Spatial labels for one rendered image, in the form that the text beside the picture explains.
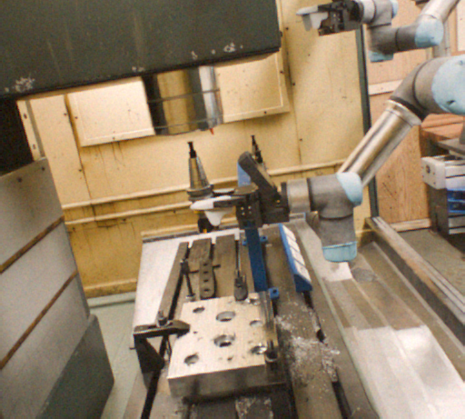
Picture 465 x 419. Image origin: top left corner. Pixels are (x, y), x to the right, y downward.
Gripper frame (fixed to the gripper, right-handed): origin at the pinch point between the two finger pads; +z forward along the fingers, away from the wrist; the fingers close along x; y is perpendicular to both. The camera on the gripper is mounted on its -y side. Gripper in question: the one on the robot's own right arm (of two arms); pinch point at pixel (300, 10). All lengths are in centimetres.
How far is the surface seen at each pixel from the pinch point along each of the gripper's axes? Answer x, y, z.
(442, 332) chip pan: -23, 101, -21
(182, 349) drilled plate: -19, 69, 59
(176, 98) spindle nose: -21, 16, 50
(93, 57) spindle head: -19, 7, 63
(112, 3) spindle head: -22, -2, 58
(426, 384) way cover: -38, 96, 6
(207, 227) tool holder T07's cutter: -17, 45, 47
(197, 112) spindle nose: -23, 19, 47
